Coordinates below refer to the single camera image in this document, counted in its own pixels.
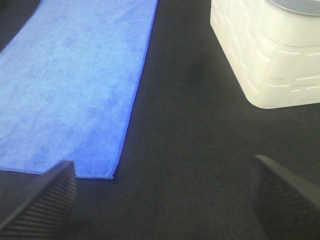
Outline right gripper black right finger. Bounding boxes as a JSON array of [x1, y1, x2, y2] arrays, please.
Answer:
[[250, 155, 320, 240]]

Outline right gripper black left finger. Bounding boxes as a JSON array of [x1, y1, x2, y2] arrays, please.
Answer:
[[0, 160, 77, 240]]

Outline blue microfiber towel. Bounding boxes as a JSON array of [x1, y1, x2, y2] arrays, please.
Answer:
[[0, 0, 158, 179]]

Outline white plastic storage basket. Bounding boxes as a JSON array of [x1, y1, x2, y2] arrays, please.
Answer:
[[210, 0, 320, 109]]

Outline black fabric table cover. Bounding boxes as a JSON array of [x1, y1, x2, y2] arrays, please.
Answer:
[[0, 0, 320, 240]]

